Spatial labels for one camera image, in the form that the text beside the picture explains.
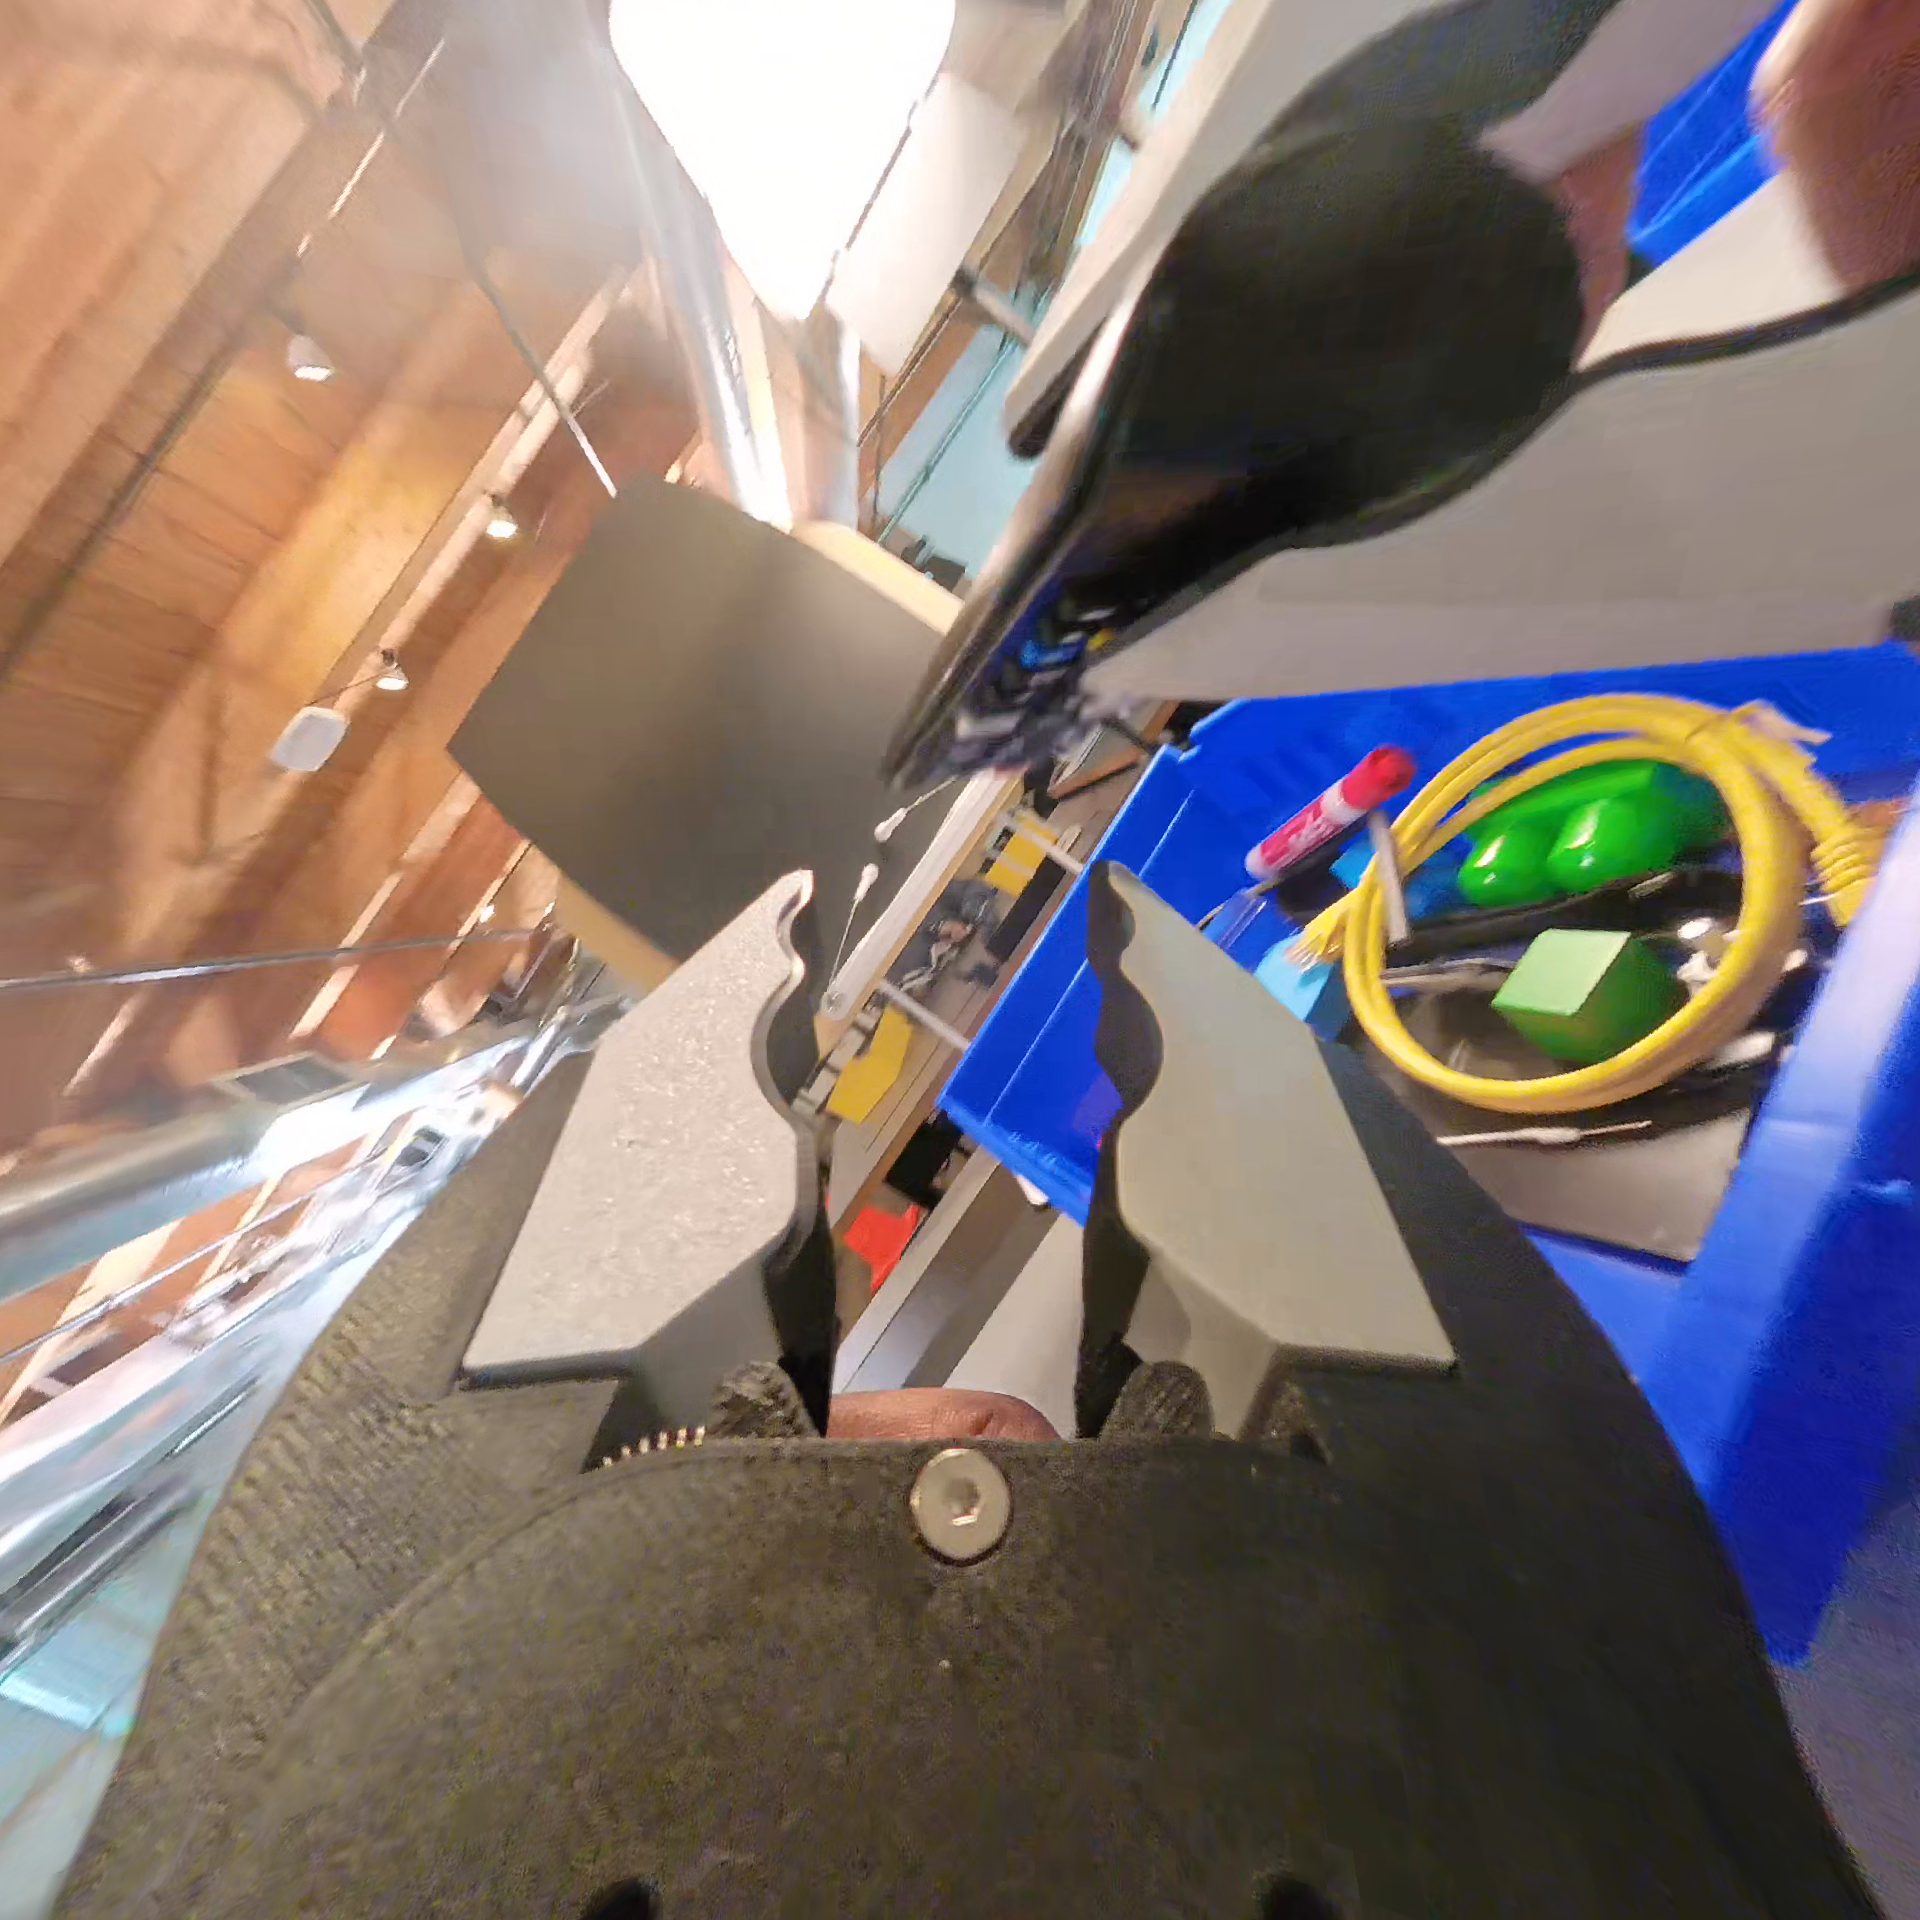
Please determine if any person's right hand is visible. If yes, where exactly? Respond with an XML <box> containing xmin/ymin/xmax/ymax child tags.
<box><xmin>1755</xmin><ymin>0</ymin><xmax>1920</xmax><ymax>273</ymax></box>

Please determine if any blue plastic bin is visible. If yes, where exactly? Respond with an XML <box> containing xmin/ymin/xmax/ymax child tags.
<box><xmin>940</xmin><ymin>641</ymin><xmax>1920</xmax><ymax>1667</ymax></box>

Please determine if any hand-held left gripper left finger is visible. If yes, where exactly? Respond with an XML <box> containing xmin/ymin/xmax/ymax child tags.
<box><xmin>460</xmin><ymin>870</ymin><xmax>842</xmax><ymax>1435</ymax></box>

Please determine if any yellow storage bin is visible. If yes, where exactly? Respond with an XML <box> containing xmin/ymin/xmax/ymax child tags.
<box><xmin>825</xmin><ymin>1006</ymin><xmax>921</xmax><ymax>1130</ymax></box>

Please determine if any black remote control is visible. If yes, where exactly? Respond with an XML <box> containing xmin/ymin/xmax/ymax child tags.
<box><xmin>887</xmin><ymin>121</ymin><xmax>1594</xmax><ymax>789</ymax></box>

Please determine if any studio light panel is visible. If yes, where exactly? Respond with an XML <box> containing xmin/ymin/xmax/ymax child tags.
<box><xmin>610</xmin><ymin>0</ymin><xmax>962</xmax><ymax>318</ymax></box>

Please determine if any green plastic block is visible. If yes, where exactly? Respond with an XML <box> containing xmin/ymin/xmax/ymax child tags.
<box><xmin>1457</xmin><ymin>759</ymin><xmax>1729</xmax><ymax>911</ymax></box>
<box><xmin>1493</xmin><ymin>931</ymin><xmax>1689</xmax><ymax>1060</ymax></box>

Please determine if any thin black sheet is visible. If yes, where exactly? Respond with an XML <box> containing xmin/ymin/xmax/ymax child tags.
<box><xmin>1410</xmin><ymin>961</ymin><xmax>1779</xmax><ymax>1268</ymax></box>

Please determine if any red marker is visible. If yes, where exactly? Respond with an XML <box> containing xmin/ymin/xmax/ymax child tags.
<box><xmin>1247</xmin><ymin>751</ymin><xmax>1412</xmax><ymax>887</ymax></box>

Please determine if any yellow cable coil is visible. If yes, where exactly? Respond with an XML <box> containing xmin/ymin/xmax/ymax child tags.
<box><xmin>1335</xmin><ymin>698</ymin><xmax>1877</xmax><ymax>1118</ymax></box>

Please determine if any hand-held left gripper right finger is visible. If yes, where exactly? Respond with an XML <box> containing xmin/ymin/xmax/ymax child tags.
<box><xmin>1074</xmin><ymin>865</ymin><xmax>1463</xmax><ymax>1435</ymax></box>

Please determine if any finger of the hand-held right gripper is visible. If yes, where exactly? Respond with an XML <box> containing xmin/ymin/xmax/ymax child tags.
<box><xmin>1088</xmin><ymin>235</ymin><xmax>1920</xmax><ymax>713</ymax></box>
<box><xmin>1007</xmin><ymin>0</ymin><xmax>1450</xmax><ymax>453</ymax></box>

